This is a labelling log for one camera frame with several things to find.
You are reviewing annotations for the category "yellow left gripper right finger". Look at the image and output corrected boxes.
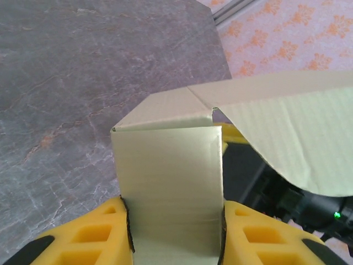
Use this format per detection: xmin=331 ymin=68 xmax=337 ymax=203
xmin=218 ymin=200 xmax=350 ymax=265

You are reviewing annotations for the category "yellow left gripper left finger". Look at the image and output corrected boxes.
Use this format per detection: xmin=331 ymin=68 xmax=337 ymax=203
xmin=5 ymin=195 xmax=136 ymax=265

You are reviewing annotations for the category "aluminium corner post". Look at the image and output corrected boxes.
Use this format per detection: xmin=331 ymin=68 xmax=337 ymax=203
xmin=211 ymin=0 xmax=257 ymax=27

